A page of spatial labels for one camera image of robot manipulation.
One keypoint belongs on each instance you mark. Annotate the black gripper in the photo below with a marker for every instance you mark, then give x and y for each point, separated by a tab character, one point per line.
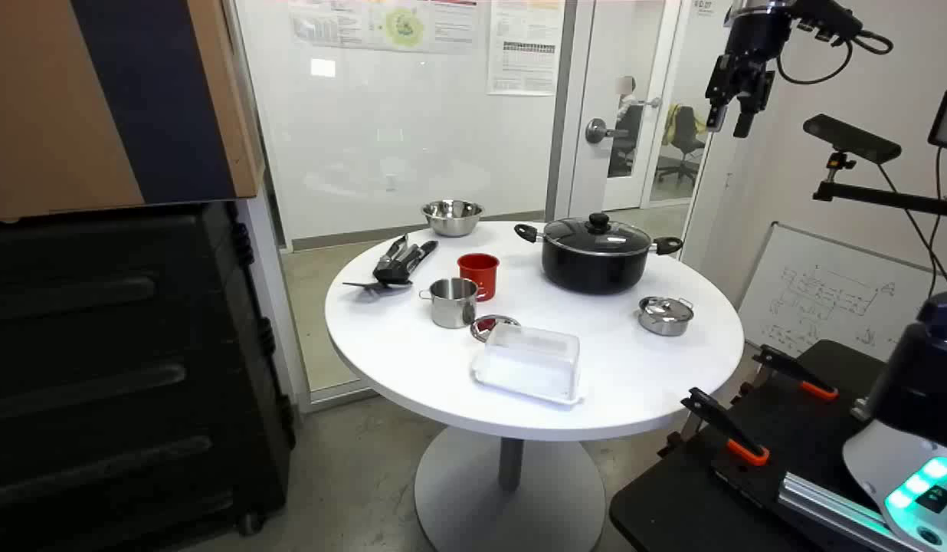
747	64

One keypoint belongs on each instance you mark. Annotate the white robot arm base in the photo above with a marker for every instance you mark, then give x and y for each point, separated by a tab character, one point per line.
926	379

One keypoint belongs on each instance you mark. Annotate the glass lid with black knob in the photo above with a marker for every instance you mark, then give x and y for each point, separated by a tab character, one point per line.
595	238

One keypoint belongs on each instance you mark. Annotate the large black cooking pot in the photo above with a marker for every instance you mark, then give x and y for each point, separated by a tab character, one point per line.
595	273

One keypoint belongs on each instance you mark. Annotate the small open steel pot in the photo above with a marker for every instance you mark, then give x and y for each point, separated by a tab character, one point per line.
452	304

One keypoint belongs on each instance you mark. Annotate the black office chair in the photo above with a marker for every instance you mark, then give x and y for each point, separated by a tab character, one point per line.
686	139

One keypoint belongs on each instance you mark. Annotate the seated person in background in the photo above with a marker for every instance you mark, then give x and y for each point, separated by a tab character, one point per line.
628	126

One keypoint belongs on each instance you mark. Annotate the white whiteboard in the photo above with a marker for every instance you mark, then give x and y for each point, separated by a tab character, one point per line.
830	292

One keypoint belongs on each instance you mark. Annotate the small metal bowl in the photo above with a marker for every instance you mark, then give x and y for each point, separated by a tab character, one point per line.
664	315

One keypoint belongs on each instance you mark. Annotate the white paper notice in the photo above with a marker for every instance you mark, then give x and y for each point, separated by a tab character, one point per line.
526	47

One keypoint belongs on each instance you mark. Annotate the shiny steel bowl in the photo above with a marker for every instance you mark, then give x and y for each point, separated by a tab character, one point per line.
452	216

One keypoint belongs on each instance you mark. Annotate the red plastic cup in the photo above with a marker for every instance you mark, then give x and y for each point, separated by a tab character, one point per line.
480	277

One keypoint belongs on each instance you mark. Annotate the clear plastic container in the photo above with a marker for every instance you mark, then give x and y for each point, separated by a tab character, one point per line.
528	366

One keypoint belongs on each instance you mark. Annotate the poster with green circle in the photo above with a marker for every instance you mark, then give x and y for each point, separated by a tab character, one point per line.
392	23

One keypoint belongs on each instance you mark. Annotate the black kitchen tongs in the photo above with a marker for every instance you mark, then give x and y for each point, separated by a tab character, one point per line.
401	262

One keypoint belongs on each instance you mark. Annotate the black perforated workbench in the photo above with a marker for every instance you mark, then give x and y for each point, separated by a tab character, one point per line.
687	510

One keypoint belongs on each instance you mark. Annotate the black drawer cabinet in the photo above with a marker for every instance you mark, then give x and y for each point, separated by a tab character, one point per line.
114	387

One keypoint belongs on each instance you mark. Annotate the brown cardboard box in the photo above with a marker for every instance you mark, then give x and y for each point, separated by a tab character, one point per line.
44	102

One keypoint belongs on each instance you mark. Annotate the black camera bar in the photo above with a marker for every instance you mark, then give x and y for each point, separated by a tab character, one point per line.
850	139

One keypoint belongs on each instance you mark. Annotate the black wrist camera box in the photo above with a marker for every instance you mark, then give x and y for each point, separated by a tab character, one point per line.
830	20

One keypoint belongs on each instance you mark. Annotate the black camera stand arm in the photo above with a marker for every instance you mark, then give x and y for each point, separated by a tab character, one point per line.
880	194

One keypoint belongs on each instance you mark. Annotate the aluminium profile rail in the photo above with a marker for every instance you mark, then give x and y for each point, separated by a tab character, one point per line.
830	506

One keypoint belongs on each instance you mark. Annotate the white table pedestal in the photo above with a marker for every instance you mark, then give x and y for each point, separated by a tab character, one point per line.
507	502

